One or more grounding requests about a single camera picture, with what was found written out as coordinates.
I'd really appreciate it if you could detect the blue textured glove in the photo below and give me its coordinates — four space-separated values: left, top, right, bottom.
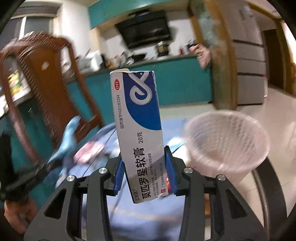
48 115 81 163

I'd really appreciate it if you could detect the white blue ointment box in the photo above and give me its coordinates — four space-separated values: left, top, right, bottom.
110 69 168 204

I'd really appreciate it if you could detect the white plastic trash basket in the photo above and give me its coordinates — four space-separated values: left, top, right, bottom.
184 110 270 186

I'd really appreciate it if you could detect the teal kitchen cabinet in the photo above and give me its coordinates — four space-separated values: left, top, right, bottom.
67 55 213 126

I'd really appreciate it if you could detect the person's left hand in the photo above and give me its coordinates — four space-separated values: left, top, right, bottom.
4 197 38 234

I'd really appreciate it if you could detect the pink plastic package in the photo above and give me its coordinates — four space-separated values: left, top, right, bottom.
73 141 105 165

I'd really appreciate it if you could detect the carved wooden chair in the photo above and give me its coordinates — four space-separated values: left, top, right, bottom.
1 32 104 164

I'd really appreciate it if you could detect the black wok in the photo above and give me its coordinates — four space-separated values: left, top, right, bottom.
131 53 147 62

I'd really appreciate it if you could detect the pink hanging towel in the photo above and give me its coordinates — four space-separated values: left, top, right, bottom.
189 44 211 69

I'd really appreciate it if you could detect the steel cooking pot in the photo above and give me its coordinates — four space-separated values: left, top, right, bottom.
155 41 169 57

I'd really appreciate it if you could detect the black range hood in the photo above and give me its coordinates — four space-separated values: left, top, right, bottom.
115 10 172 49

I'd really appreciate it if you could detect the silver refrigerator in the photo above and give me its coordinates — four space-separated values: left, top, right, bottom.
227 1 266 105

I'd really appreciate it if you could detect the teal upper cabinet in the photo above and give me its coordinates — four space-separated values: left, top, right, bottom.
88 1 189 29

